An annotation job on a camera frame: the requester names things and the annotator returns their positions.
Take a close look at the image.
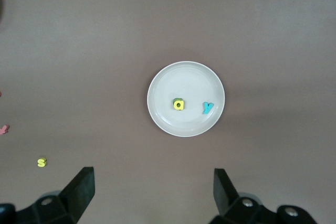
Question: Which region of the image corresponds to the teal foam letter y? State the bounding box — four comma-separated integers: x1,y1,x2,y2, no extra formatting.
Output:
202,101,215,115

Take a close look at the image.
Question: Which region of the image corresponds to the brown table cover sheet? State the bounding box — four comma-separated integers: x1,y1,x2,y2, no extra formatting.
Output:
0,0,336,224

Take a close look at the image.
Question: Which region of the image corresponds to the beige brown round plate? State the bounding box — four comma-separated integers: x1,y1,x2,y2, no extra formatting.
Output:
146,61,226,137

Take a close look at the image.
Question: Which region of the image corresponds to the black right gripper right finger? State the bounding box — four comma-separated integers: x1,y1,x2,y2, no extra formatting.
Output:
211,168,320,224

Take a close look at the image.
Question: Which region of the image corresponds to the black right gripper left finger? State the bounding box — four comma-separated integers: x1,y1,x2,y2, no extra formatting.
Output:
0,166,95,224

